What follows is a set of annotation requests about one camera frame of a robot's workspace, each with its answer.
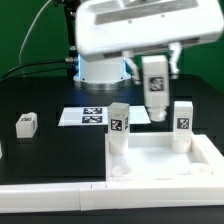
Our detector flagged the black camera stand pole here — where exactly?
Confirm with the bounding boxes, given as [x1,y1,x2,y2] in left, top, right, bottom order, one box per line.
[53,0,80,79]

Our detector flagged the grey cable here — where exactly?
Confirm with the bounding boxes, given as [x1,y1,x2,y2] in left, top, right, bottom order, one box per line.
[18,0,54,66]

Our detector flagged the white sheet with tags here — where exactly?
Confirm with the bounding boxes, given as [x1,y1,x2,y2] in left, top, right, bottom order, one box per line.
[58,106,150,127]

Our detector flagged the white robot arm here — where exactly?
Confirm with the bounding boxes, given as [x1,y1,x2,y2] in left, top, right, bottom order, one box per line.
[75,0,224,88]

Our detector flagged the black cables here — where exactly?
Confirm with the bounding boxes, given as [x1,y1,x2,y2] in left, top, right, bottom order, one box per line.
[0,59,75,83]

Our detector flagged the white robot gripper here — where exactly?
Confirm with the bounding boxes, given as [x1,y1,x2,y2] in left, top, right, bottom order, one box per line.
[76,0,224,84]

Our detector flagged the white front fence bar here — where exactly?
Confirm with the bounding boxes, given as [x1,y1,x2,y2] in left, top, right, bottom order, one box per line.
[0,180,224,213]

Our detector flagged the white square table top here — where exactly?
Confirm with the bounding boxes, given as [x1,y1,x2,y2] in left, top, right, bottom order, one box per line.
[105,132,224,182]

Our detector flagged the white block at left edge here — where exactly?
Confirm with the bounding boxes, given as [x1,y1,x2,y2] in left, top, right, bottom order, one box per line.
[0,141,3,160]

